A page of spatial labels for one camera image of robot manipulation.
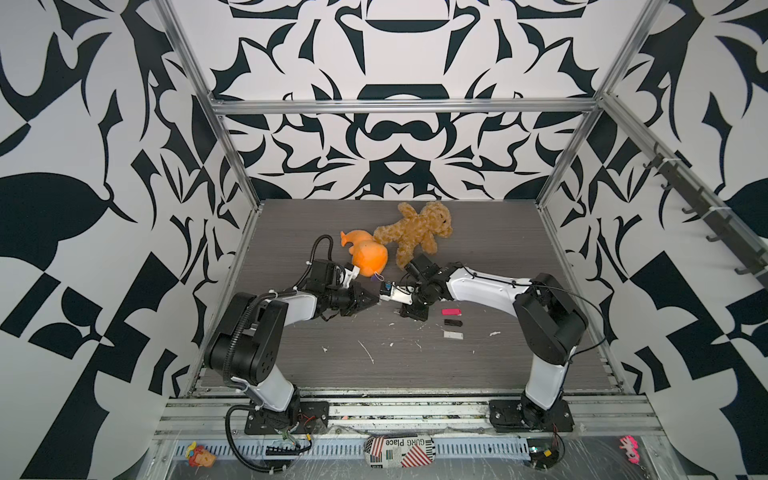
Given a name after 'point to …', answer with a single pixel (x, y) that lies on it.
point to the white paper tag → (455, 335)
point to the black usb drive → (453, 322)
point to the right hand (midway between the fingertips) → (401, 303)
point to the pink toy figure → (631, 446)
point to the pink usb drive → (452, 312)
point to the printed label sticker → (398, 451)
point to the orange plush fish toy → (369, 256)
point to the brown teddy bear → (414, 230)
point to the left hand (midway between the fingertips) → (376, 296)
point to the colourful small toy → (197, 456)
